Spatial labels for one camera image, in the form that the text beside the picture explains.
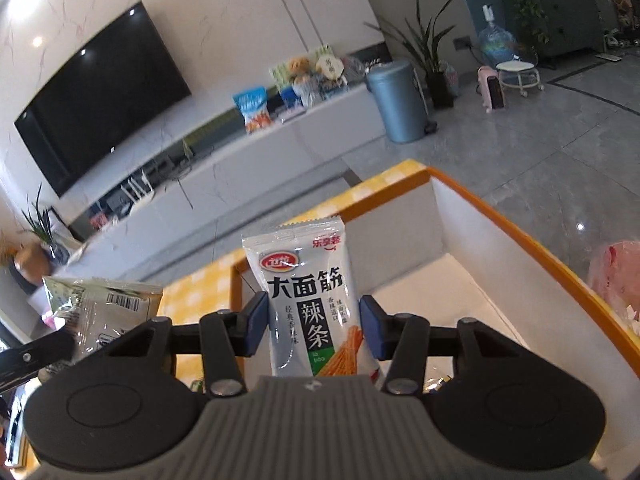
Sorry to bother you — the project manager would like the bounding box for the white round stool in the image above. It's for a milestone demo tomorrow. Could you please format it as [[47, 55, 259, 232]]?
[[497, 58, 544, 99]]

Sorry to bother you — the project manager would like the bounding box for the brown round vase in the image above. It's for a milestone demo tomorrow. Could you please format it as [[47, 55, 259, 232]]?
[[14, 242, 54, 289]]

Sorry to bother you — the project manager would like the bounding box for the pink heater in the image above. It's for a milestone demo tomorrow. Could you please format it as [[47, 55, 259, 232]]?
[[476, 65, 507, 114]]

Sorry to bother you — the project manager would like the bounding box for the black television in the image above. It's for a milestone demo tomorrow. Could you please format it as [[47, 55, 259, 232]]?
[[14, 1, 193, 199]]

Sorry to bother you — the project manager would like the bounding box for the green printed board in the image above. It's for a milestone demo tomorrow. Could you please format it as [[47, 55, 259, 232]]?
[[269, 45, 336, 92]]

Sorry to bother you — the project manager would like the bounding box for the pink plastic bag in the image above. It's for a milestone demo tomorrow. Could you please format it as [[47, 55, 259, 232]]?
[[587, 241, 640, 324]]

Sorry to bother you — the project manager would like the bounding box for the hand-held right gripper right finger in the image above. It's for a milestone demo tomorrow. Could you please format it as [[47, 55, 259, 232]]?
[[359, 294, 517, 397]]

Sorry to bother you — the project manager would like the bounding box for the grey trash can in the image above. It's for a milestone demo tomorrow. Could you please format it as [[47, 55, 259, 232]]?
[[365, 60, 430, 144]]

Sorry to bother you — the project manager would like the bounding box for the blue water jug with pump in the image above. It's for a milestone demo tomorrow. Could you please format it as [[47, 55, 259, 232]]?
[[475, 4, 519, 69]]

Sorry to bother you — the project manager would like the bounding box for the green plant in glass vase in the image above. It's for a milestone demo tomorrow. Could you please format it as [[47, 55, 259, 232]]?
[[20, 184, 72, 267]]

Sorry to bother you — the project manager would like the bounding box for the dark grey dresser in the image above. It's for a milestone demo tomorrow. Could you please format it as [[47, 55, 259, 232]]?
[[525, 0, 621, 59]]

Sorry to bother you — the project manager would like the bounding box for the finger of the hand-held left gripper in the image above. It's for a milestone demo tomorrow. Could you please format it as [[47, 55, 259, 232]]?
[[0, 331, 76, 395]]

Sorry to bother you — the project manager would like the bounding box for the white router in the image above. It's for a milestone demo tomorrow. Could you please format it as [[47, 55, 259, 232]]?
[[122, 169, 157, 209]]

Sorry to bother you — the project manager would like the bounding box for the yellow checkered tablecloth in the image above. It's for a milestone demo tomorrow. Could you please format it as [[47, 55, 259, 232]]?
[[159, 159, 432, 396]]

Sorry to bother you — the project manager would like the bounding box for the white marble tv cabinet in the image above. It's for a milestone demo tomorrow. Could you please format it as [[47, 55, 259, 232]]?
[[27, 82, 389, 311]]

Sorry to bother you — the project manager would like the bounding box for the round paper fan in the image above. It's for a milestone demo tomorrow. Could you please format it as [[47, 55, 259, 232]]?
[[315, 55, 347, 87]]

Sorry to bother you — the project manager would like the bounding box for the large blue snack bag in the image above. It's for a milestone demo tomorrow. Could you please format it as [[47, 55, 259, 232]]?
[[232, 86, 273, 135]]

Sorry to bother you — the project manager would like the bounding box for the white spicy strip packet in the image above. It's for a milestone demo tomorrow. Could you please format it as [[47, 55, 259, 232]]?
[[241, 215, 387, 387]]

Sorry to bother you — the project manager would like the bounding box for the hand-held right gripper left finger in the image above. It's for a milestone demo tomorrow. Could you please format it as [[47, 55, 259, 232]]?
[[120, 291, 271, 399]]

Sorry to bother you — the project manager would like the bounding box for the orange cardboard box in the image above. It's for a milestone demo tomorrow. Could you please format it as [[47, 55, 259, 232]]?
[[231, 166, 640, 480]]

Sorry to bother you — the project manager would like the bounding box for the long-leaf potted plant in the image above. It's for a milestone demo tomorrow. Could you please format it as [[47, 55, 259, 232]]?
[[365, 0, 459, 110]]

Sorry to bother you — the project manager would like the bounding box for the green and white snack packet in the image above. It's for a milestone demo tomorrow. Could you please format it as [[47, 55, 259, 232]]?
[[41, 276, 164, 367]]

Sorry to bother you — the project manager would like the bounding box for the teddy bear bouquet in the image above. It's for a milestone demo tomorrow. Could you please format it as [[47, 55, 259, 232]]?
[[287, 56, 321, 108]]

